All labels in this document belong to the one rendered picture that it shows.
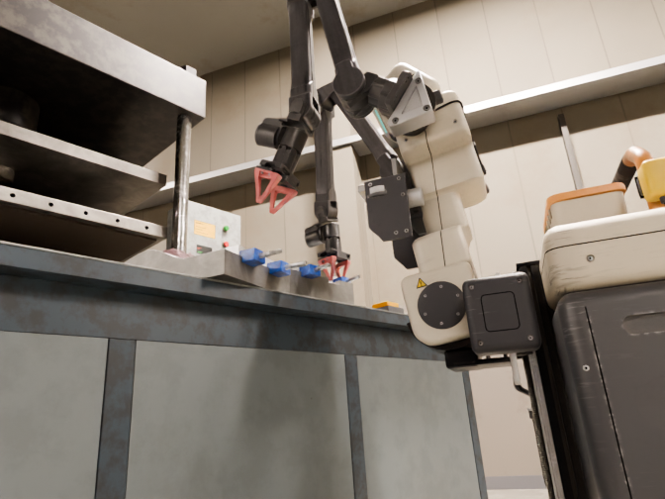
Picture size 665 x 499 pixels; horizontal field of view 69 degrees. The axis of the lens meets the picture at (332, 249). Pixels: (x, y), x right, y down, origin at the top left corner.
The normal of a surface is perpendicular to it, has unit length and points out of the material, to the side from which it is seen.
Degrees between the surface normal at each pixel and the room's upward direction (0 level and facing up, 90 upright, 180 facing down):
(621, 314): 90
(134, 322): 90
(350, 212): 90
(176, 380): 90
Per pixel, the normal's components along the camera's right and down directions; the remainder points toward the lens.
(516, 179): -0.35, -0.29
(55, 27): 0.73, -0.27
